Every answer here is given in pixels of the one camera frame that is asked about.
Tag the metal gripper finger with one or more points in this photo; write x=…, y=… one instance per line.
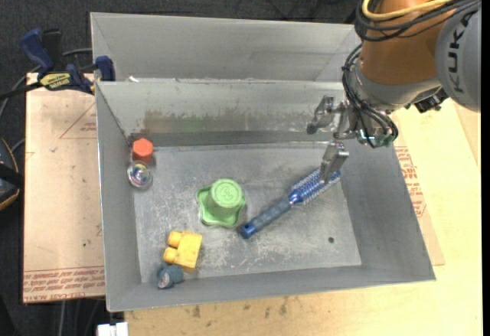
x=331, y=162
x=321, y=117

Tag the blue hairbrush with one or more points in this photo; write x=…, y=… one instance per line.
x=275, y=210

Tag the green plastic cup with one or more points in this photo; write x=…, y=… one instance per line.
x=224, y=200

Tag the grey metal bin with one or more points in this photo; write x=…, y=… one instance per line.
x=229, y=250

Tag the yellow toy building block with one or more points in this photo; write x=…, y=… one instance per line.
x=185, y=250

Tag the orange-red hexagonal block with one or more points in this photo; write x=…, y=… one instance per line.
x=142, y=149

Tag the grey-teal toy animal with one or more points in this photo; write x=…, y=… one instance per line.
x=171, y=276

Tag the brown cardboard board red print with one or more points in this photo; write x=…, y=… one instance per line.
x=61, y=193

